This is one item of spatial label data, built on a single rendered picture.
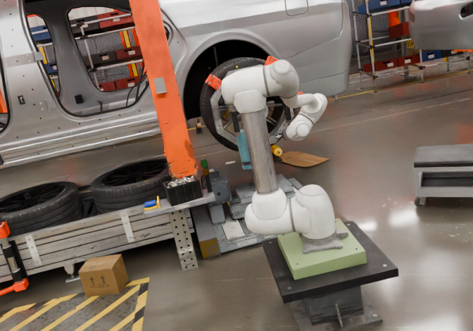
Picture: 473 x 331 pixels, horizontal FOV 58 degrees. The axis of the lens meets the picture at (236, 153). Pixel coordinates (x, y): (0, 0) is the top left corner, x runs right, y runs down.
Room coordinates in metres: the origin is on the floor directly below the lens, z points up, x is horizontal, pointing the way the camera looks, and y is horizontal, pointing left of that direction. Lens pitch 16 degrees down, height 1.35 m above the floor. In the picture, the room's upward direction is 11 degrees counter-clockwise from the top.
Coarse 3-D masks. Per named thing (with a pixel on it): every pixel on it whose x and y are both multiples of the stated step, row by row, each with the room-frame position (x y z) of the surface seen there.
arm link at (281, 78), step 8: (272, 64) 1.74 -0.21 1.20; (280, 64) 1.73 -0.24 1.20; (288, 64) 1.72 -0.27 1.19; (264, 72) 1.76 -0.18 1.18; (272, 72) 1.72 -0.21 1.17; (280, 72) 1.71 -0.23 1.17; (288, 72) 1.71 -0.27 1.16; (272, 80) 1.73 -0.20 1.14; (280, 80) 1.72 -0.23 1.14; (288, 80) 1.72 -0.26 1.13; (296, 80) 1.76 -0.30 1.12; (272, 88) 1.74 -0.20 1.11; (280, 88) 1.74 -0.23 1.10; (288, 88) 1.75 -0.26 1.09; (296, 88) 1.79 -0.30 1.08; (288, 96) 1.82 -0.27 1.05
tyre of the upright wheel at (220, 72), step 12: (240, 60) 2.90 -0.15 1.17; (252, 60) 2.91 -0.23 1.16; (264, 60) 2.93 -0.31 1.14; (216, 72) 2.91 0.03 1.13; (204, 84) 3.04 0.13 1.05; (204, 96) 2.86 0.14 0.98; (204, 108) 2.85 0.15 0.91; (204, 120) 2.91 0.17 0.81; (216, 132) 2.86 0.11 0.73; (228, 144) 2.87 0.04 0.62
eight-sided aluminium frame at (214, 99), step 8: (232, 72) 2.80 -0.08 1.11; (216, 96) 2.82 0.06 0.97; (216, 104) 2.78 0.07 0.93; (216, 112) 2.84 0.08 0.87; (216, 120) 2.78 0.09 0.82; (216, 128) 2.80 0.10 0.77; (280, 128) 2.84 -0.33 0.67; (224, 136) 2.78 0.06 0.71; (232, 136) 2.79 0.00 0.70; (272, 136) 2.85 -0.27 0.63
